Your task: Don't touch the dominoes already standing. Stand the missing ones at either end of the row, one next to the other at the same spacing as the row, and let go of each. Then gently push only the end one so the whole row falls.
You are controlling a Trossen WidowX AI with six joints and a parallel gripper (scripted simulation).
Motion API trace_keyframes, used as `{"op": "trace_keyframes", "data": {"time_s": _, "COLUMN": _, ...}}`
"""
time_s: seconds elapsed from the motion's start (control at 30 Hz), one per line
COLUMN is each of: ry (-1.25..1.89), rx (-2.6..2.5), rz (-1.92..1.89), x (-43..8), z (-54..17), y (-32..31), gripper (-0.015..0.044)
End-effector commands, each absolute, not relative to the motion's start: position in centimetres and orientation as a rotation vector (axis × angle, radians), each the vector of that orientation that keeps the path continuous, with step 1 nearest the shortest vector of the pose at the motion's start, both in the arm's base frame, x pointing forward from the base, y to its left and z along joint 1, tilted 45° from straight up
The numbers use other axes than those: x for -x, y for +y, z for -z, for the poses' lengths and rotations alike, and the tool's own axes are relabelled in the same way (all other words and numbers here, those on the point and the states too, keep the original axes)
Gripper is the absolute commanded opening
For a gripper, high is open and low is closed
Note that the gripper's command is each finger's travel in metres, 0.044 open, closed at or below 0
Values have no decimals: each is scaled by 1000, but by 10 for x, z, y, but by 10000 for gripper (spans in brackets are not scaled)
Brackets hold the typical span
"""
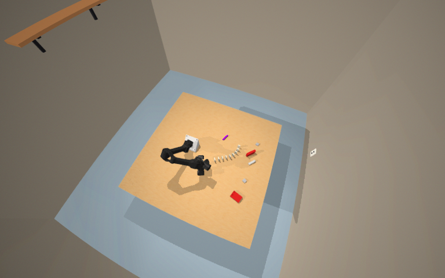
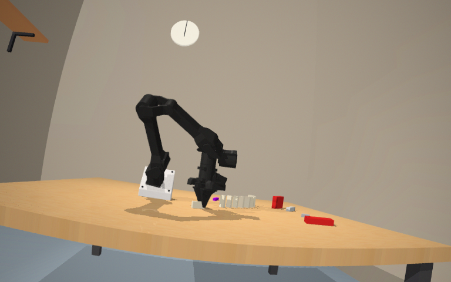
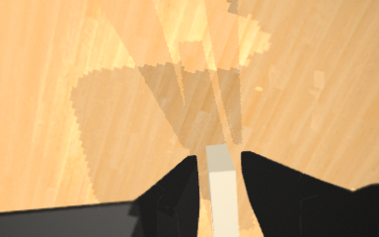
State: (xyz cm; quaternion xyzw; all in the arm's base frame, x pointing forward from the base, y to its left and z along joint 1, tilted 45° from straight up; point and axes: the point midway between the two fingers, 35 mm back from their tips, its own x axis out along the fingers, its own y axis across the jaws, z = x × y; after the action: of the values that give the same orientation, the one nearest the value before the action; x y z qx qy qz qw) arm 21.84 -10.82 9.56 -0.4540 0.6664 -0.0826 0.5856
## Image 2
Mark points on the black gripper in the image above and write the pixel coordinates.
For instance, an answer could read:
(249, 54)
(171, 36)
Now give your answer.
(204, 186)

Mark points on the red rectangular block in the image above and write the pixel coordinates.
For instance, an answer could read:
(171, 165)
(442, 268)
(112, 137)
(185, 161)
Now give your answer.
(319, 221)
(277, 202)

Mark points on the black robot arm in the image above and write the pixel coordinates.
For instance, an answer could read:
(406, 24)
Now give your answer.
(151, 106)

